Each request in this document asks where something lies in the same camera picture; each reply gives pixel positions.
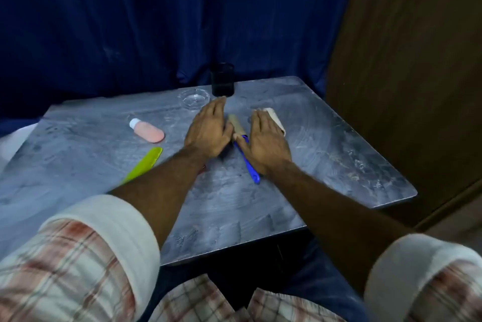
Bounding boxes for person's left hand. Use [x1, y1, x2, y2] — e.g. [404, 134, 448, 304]
[183, 96, 235, 160]

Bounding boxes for person's right hand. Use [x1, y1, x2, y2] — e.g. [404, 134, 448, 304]
[234, 109, 293, 177]

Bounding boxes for white lint roll refill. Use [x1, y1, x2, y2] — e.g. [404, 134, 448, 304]
[263, 108, 287, 137]

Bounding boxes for blue lint roller handle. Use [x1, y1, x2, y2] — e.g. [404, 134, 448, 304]
[233, 135, 261, 185]

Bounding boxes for brown cardboard roll core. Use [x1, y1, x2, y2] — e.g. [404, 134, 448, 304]
[227, 114, 248, 137]

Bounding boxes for clear glass ashtray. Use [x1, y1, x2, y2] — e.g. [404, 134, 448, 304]
[177, 88, 211, 112]

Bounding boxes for black mesh cup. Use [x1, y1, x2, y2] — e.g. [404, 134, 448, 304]
[210, 62, 235, 97]

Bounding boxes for pink bottle white cap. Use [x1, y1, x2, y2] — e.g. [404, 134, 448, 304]
[129, 118, 166, 144]

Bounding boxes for yellow-green comb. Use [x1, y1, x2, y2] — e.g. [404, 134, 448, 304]
[120, 147, 164, 185]

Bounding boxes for person's right forearm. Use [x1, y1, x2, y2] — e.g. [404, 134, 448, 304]
[263, 161, 415, 294]

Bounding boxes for person's left forearm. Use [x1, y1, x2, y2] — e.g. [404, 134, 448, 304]
[108, 146, 208, 249]

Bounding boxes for dark blue curtain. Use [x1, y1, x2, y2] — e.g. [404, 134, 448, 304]
[0, 0, 364, 138]

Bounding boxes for dark blue trousers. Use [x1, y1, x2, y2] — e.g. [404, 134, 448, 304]
[139, 231, 372, 322]

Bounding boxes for brown wooden panel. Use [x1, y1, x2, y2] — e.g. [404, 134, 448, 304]
[325, 0, 482, 232]

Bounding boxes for plaid shirt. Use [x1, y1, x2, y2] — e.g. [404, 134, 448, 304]
[0, 194, 482, 322]

